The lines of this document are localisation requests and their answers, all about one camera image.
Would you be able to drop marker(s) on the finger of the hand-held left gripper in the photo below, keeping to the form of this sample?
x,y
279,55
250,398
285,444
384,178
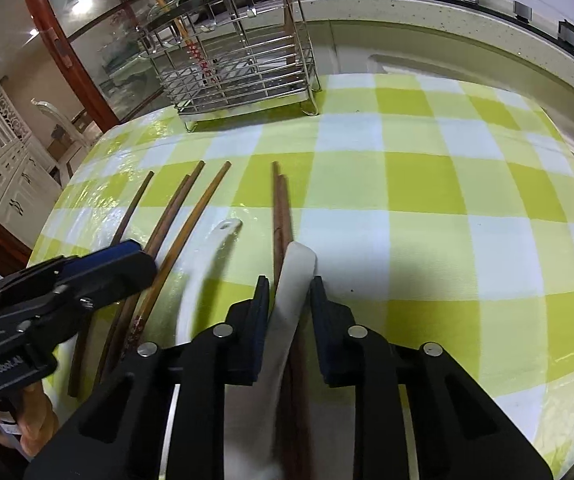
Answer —
x,y
117,280
102,258

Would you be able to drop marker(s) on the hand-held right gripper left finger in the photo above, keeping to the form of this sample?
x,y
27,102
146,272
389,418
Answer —
x,y
262,320

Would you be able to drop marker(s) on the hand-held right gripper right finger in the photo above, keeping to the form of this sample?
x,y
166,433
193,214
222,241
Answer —
x,y
321,320

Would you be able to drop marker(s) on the white ceramic spoon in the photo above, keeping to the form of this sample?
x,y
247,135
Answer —
x,y
202,275
292,280

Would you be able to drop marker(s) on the red patterned light chopstick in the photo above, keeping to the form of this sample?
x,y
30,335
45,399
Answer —
x,y
159,5
192,225

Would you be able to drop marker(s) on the person's left hand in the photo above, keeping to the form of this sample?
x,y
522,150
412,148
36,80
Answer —
x,y
32,420

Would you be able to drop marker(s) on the white sideboard cabinet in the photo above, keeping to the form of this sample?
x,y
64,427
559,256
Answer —
x,y
12,175

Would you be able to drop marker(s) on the white chair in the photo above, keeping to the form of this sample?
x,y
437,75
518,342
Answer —
x,y
67,122

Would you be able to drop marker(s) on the yellow white checkered tablecloth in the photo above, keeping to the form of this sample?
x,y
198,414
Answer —
x,y
417,210

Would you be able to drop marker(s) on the beige kitchen countertop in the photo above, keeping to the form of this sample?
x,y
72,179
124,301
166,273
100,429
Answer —
x,y
417,12

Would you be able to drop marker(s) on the red-brown wooden door frame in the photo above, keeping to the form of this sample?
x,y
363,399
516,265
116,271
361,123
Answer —
x,y
49,25

